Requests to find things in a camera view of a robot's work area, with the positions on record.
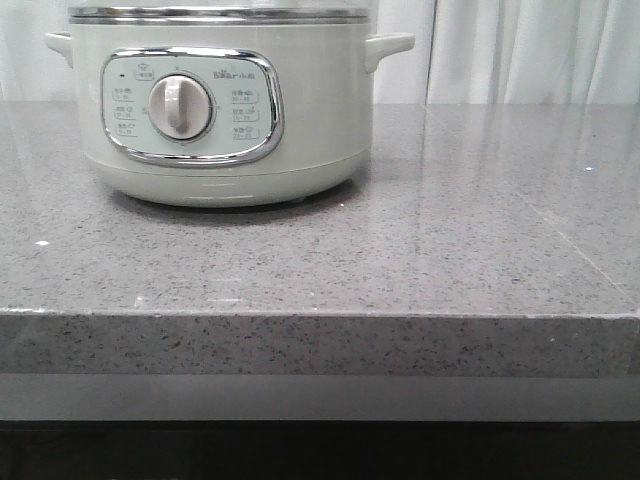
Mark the glass pot lid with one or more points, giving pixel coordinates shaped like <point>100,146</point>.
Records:
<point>220,12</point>

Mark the pale green electric pot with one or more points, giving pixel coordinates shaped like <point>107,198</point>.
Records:
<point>178,121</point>

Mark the white curtain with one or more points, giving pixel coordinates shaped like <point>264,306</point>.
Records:
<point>451,52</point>

